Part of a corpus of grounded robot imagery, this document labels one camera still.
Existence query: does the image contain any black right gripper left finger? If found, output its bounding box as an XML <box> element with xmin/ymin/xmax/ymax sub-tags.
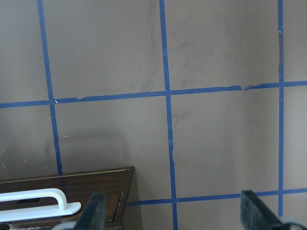
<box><xmin>74</xmin><ymin>194</ymin><xmax>106</xmax><ymax>230</ymax></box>

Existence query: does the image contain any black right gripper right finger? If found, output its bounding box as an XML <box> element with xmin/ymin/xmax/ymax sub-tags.
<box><xmin>240</xmin><ymin>190</ymin><xmax>283</xmax><ymax>230</ymax></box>

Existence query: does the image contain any dark wooden drawer cabinet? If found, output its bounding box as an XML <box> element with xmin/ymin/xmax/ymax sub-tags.
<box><xmin>0</xmin><ymin>167</ymin><xmax>143</xmax><ymax>230</ymax></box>

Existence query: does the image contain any brown paper table mat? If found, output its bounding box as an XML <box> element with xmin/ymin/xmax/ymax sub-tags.
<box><xmin>0</xmin><ymin>0</ymin><xmax>307</xmax><ymax>230</ymax></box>

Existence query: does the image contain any white drawer handle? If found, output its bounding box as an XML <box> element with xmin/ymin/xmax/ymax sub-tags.
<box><xmin>0</xmin><ymin>188</ymin><xmax>82</xmax><ymax>221</ymax></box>

